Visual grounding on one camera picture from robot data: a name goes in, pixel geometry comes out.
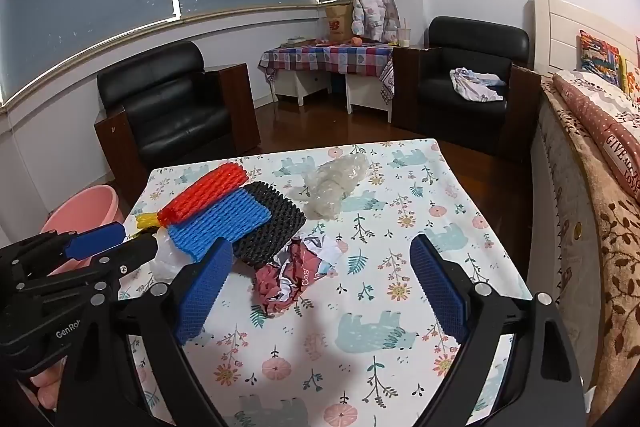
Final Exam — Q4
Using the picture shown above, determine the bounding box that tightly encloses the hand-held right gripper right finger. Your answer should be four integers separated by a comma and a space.
410, 234, 586, 427

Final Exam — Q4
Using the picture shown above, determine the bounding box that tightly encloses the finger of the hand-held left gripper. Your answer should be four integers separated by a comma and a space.
97, 234, 158, 279
62, 222, 126, 261

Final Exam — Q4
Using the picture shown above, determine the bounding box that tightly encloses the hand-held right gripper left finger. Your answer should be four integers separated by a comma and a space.
55, 239, 236, 427

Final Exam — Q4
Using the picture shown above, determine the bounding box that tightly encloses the pink plastic bucket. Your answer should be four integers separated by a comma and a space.
39, 185, 125, 275

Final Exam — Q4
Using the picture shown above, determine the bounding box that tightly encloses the white plastic bag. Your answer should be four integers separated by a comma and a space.
150, 227, 193, 280

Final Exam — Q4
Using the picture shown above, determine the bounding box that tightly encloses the blue foam net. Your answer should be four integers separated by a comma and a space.
167, 188, 271, 264

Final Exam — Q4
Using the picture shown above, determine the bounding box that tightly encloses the red snack wrapper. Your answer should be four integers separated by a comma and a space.
255, 232, 348, 315

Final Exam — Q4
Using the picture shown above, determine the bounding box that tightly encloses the red foam net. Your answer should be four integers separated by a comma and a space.
159, 162, 249, 225

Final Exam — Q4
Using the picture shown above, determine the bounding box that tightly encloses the black foam net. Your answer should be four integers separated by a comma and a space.
232, 181, 307, 269

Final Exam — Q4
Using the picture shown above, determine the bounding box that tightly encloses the clear plastic bag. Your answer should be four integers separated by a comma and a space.
300, 154, 371, 220

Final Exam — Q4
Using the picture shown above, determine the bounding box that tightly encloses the person's left hand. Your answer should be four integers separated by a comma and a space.
30, 364, 63, 410

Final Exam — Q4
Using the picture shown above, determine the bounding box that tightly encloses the table with floral cloth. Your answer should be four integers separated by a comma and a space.
117, 138, 533, 427

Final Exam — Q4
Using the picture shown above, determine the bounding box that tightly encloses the black leather armchair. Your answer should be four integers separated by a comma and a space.
391, 17, 542, 158
94, 40, 262, 202

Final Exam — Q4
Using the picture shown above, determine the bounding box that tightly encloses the bed with brown blanket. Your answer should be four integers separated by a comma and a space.
537, 79, 640, 423

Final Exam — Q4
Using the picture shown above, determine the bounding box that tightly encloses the pale printed cloth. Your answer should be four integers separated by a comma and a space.
449, 68, 506, 102

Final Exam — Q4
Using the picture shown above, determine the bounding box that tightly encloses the white cabinet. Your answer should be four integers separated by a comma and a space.
345, 74, 393, 124
274, 69, 332, 108

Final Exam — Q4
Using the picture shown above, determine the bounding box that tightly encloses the long dotted pink pillow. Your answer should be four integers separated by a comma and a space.
552, 72, 640, 202

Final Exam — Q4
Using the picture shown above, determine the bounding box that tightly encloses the side table with plaid cloth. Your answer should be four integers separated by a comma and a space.
258, 43, 396, 100

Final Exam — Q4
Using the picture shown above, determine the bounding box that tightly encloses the white bed headboard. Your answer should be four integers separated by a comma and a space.
532, 0, 640, 72

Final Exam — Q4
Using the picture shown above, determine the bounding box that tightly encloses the colourful patterned cushion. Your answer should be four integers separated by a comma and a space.
577, 29, 623, 82

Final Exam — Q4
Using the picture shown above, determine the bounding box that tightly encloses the brown paper bag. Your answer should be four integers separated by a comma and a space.
325, 3, 355, 42

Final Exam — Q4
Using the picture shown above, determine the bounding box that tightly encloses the orange flower cushion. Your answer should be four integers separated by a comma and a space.
620, 57, 640, 95

